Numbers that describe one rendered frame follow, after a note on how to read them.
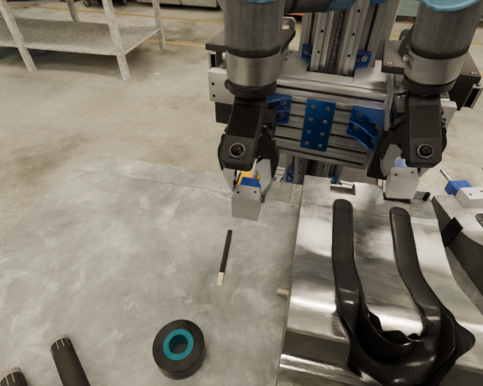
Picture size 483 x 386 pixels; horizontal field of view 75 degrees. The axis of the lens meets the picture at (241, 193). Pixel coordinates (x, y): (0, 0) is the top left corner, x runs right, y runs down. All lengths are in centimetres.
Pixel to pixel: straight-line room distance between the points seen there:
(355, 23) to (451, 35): 56
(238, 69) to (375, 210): 39
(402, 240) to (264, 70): 40
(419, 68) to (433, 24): 6
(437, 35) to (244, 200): 37
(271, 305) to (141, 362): 23
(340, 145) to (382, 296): 66
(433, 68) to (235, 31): 28
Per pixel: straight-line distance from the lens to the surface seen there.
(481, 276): 75
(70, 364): 58
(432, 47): 53
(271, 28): 43
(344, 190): 73
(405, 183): 68
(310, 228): 61
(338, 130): 105
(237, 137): 44
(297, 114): 105
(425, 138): 56
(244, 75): 44
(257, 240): 69
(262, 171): 53
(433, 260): 65
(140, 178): 88
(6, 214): 230
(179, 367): 54
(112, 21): 345
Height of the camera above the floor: 134
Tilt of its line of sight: 43 degrees down
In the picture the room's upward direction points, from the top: straight up
